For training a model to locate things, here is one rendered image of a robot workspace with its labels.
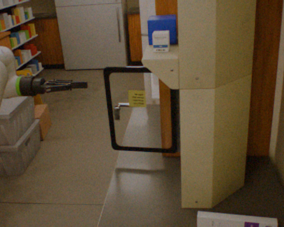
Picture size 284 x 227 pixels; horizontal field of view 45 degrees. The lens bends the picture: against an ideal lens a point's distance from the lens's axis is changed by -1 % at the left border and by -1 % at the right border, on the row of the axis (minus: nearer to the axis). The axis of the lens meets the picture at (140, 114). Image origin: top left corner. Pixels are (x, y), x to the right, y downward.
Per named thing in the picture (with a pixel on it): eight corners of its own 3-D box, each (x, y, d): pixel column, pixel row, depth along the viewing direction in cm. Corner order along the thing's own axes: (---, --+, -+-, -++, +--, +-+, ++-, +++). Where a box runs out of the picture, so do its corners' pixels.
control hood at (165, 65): (179, 61, 139) (178, 36, 135) (179, 89, 109) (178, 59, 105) (150, 62, 140) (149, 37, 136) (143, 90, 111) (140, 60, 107)
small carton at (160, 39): (169, 48, 118) (169, 30, 116) (168, 52, 114) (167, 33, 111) (154, 48, 119) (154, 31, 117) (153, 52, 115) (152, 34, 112)
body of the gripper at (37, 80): (30, 81, 150) (51, 80, 149) (37, 75, 158) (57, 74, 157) (33, 97, 153) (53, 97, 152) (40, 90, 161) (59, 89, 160)
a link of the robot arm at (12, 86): (2, 95, 165) (-9, 101, 155) (-2, 69, 161) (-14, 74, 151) (30, 94, 163) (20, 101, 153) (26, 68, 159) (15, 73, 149)
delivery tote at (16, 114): (40, 118, 363) (34, 89, 350) (17, 147, 309) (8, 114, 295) (4, 119, 368) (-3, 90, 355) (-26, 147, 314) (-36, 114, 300)
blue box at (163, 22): (176, 38, 132) (176, 14, 128) (176, 44, 122) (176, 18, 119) (150, 39, 133) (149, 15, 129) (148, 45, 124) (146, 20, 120)
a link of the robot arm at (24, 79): (30, 93, 163) (21, 101, 154) (25, 69, 158) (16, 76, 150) (41, 93, 162) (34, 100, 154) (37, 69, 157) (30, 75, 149)
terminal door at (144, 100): (177, 153, 155) (174, 67, 138) (112, 149, 162) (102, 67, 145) (177, 152, 156) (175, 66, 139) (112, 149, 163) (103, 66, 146)
